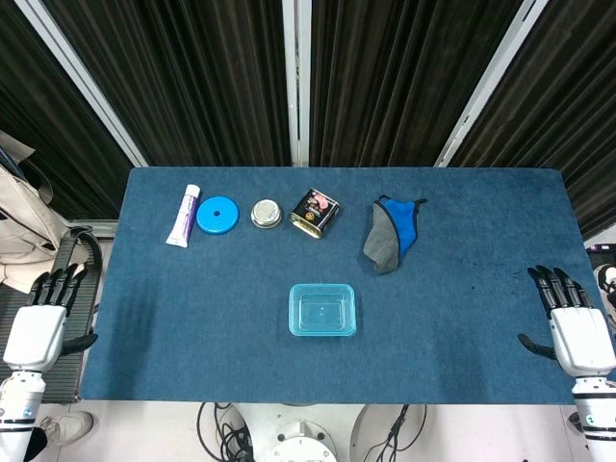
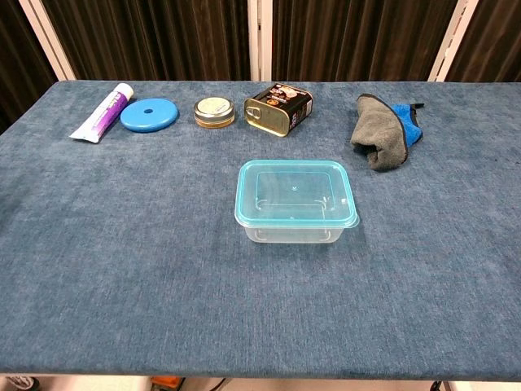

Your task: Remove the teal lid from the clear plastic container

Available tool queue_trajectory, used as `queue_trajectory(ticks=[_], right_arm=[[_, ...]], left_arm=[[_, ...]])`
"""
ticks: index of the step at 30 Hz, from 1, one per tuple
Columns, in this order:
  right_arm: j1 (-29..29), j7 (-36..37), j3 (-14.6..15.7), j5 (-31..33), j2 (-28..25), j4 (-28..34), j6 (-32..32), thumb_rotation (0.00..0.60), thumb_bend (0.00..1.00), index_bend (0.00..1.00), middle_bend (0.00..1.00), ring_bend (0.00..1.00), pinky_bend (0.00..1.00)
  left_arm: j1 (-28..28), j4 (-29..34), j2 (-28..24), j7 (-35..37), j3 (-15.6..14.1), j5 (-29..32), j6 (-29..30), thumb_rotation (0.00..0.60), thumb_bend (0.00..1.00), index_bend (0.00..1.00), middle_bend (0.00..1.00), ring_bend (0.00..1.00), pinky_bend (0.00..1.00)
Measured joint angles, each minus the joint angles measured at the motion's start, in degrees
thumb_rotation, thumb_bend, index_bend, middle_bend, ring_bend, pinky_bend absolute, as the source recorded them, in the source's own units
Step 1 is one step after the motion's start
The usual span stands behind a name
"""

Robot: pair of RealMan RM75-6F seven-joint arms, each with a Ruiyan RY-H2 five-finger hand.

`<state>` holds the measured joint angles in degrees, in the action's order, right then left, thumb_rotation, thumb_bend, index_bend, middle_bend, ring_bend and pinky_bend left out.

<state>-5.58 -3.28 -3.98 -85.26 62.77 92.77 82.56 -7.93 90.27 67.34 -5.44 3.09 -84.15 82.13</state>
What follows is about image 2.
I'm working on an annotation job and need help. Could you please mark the white partition post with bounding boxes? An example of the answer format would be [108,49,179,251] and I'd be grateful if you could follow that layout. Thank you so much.
[247,0,273,81]
[427,0,474,82]
[18,0,77,81]

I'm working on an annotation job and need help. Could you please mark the black luncheon meat can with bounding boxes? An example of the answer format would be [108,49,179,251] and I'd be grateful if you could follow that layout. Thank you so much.
[243,83,314,138]

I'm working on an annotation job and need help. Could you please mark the blue round disc with hole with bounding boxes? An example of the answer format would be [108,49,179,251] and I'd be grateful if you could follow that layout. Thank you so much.
[120,98,180,134]

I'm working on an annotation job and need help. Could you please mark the white sneaker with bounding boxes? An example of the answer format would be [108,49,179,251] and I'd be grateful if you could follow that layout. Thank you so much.
[3,376,40,391]

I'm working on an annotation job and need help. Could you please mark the white purple tube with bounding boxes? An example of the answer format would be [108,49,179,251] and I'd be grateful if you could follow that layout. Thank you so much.
[68,82,135,144]

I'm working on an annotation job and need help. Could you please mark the clear plastic container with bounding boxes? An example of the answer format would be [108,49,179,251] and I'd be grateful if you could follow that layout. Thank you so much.
[238,162,357,244]

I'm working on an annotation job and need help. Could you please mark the grey blue cleaning cloth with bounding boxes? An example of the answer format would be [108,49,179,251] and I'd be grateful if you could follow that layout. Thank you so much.
[350,93,425,173]

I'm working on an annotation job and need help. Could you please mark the blue tablecloth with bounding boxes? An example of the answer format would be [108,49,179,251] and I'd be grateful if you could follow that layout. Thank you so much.
[0,80,521,382]

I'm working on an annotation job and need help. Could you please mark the dark pleated curtain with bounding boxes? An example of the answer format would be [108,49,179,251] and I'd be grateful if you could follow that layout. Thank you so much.
[271,0,461,82]
[40,0,251,81]
[0,0,58,135]
[445,0,521,82]

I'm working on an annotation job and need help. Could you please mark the teal container lid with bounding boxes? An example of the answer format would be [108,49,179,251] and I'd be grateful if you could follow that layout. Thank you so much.
[234,159,361,228]

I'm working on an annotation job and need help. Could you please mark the round metal tin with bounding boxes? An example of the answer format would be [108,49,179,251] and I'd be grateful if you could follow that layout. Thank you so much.
[193,97,236,129]

